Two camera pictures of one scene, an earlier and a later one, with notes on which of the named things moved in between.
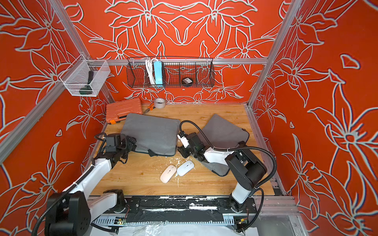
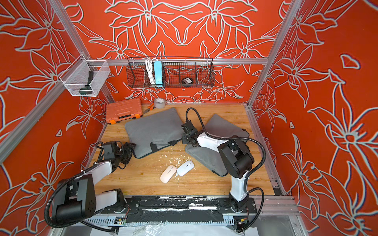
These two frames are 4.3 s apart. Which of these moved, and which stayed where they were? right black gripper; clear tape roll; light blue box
Moved: right black gripper
Stayed: light blue box; clear tape roll
